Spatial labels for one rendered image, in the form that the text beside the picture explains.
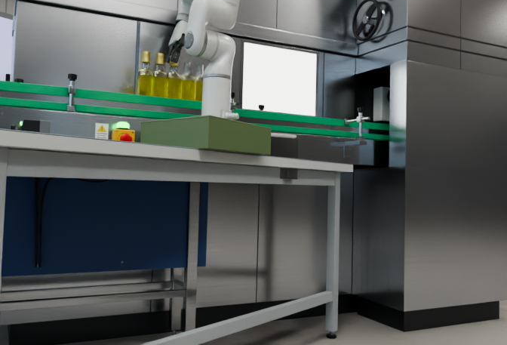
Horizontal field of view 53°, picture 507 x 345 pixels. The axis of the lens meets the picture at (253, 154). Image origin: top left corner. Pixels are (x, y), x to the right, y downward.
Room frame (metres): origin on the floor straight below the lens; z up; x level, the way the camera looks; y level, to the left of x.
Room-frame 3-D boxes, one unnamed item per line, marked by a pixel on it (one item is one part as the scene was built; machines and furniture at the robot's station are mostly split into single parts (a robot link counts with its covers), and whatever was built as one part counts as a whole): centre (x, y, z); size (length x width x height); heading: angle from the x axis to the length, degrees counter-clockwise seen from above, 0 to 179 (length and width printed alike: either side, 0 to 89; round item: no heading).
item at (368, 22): (2.51, -0.56, 1.49); 0.21 x 0.05 x 0.21; 27
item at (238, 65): (2.31, 0.10, 1.15); 0.90 x 0.03 x 0.34; 117
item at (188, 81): (2.07, 0.28, 0.99); 0.06 x 0.06 x 0.21; 26
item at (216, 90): (1.68, 0.12, 0.92); 0.16 x 0.13 x 0.15; 62
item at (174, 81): (2.04, 0.33, 0.99); 0.06 x 0.06 x 0.21; 26
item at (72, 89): (1.71, 0.62, 0.94); 0.07 x 0.04 x 0.13; 27
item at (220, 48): (1.69, 0.14, 1.08); 0.13 x 0.10 x 0.16; 128
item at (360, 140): (2.31, -0.47, 0.90); 0.17 x 0.05 x 0.23; 27
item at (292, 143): (2.01, -0.03, 0.79); 0.27 x 0.17 x 0.08; 27
